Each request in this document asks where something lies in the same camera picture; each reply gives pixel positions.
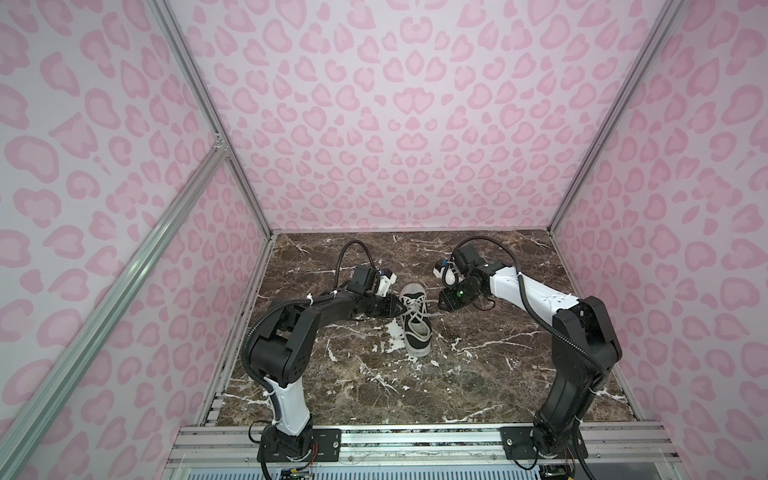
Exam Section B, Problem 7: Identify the white shoelace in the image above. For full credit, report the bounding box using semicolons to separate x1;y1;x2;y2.
400;292;438;342

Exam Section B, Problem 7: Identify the black white canvas sneaker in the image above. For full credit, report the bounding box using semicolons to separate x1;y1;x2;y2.
399;283;433;358

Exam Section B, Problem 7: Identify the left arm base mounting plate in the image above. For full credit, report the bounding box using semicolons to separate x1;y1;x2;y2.
257;426;342;464

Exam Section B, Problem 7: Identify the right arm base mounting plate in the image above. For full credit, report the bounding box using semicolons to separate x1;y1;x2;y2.
499;425;589;462

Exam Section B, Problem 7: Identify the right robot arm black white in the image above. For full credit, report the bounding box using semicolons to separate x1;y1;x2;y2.
433;260;622;458

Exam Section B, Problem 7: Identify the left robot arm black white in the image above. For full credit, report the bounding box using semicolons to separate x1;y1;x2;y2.
240;290;406;463

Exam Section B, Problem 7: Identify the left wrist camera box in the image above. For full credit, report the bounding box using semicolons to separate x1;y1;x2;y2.
345;265;397;297

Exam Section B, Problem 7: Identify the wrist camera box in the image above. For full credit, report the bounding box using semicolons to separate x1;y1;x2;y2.
345;265;397;297
432;243;485;287

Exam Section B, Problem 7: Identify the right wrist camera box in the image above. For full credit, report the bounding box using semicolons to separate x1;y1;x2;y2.
432;243;485;287

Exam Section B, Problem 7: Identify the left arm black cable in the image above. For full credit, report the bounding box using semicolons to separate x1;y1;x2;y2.
333;239;378;295

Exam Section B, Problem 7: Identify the left corner aluminium post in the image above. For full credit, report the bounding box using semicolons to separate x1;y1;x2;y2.
146;0;273;238

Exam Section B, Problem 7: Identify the corner aluminium post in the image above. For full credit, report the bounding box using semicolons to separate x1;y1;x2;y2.
547;0;689;237
146;0;273;238

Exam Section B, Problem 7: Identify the aluminium front rail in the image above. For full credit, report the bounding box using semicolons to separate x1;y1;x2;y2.
161;422;687;479

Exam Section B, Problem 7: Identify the right corner aluminium post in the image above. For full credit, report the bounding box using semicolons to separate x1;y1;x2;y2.
547;0;689;237

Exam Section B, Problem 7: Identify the diagonal aluminium frame bar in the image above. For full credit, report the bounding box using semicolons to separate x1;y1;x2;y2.
1;147;227;479

